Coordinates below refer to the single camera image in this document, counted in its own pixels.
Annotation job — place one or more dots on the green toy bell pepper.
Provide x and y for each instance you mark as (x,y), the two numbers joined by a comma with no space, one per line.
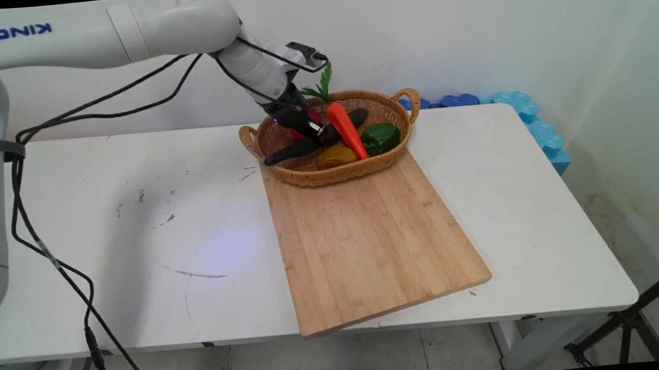
(382,138)

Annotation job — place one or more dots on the bamboo cutting board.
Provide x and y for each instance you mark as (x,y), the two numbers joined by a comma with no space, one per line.
(369,246)

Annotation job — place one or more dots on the red toy pepper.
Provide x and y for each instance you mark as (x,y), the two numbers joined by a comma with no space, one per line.
(314,116)

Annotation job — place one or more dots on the black tripod stand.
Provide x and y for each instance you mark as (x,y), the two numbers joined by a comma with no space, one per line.
(628,320)

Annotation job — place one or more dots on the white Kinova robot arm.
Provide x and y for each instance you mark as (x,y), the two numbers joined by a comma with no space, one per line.
(59,41)

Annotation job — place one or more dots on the light blue foam piece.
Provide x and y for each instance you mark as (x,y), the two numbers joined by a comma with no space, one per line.
(546,138)

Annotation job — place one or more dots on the brown toy potato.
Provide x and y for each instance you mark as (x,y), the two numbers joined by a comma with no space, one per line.
(336,157)

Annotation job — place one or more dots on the orange toy carrot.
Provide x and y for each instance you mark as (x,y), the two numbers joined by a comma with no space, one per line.
(345,128)

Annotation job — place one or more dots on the woven wicker basket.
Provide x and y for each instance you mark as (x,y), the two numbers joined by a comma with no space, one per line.
(334,176)

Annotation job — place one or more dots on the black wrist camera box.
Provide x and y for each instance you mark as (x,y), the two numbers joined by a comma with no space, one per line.
(302,52)

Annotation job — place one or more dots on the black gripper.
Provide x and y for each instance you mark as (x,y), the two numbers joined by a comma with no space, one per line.
(289,109)

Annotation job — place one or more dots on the dark toy eggplant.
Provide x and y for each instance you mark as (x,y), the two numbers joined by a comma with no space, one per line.
(291,151)

